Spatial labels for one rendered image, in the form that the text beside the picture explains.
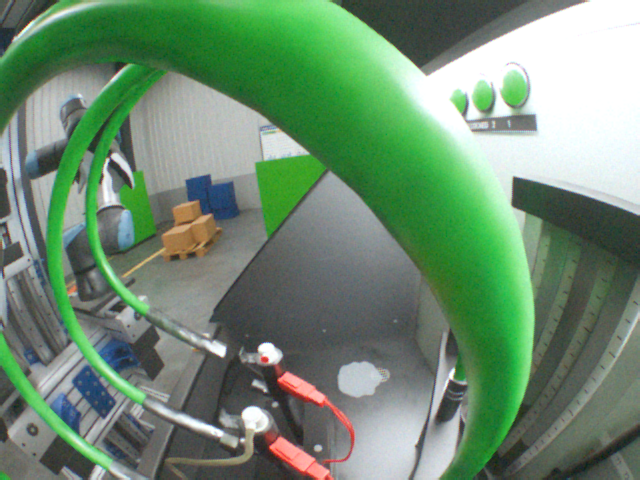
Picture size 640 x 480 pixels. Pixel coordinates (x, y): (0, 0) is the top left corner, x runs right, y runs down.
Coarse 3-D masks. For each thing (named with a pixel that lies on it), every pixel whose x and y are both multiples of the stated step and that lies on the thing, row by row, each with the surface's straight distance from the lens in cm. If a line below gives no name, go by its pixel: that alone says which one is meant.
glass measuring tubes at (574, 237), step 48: (528, 192) 23; (576, 192) 20; (528, 240) 25; (576, 240) 24; (624, 240) 18; (576, 288) 22; (624, 288) 20; (576, 336) 25; (624, 336) 23; (528, 384) 29; (576, 384) 24; (528, 432) 30
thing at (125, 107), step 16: (128, 96) 25; (128, 112) 26; (112, 128) 26; (96, 160) 28; (96, 176) 28; (96, 192) 29; (96, 224) 31; (96, 240) 31; (96, 256) 31; (112, 272) 31; (112, 288) 31; (128, 304) 31; (144, 304) 30
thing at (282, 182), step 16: (272, 160) 351; (288, 160) 348; (304, 160) 347; (272, 176) 352; (288, 176) 350; (304, 176) 348; (272, 192) 355; (288, 192) 352; (304, 192) 351; (272, 208) 359; (288, 208) 357; (272, 224) 365
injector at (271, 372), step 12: (276, 348) 28; (276, 360) 26; (264, 372) 27; (276, 372) 27; (252, 384) 31; (264, 384) 31; (276, 384) 28; (276, 396) 30; (288, 396) 31; (288, 408) 33; (288, 420) 36; (300, 432) 39; (300, 444) 43
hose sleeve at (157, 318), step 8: (152, 312) 29; (160, 312) 29; (152, 320) 29; (160, 320) 29; (168, 320) 29; (176, 320) 29; (160, 328) 29; (168, 328) 29; (176, 328) 29; (184, 328) 29; (176, 336) 29; (184, 336) 28; (192, 336) 28; (200, 336) 28; (192, 344) 28; (200, 344) 28; (208, 344) 28; (208, 352) 29
